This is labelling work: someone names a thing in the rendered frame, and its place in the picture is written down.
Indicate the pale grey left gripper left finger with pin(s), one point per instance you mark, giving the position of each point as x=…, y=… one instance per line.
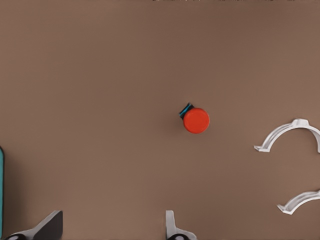
x=48, y=226

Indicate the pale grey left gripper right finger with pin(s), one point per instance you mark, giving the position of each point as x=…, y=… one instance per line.
x=171, y=225

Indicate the blue storage box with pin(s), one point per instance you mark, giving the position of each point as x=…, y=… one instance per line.
x=1, y=187

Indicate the white arched pipe clamp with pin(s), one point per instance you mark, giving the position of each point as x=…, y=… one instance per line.
x=297, y=201
x=277, y=135

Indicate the red push button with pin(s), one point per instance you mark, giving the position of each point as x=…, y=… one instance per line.
x=196, y=120

